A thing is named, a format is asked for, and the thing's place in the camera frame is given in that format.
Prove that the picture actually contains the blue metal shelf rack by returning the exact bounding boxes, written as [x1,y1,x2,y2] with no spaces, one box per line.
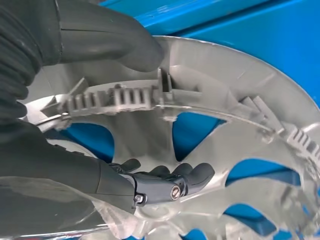
[98,0,320,240]

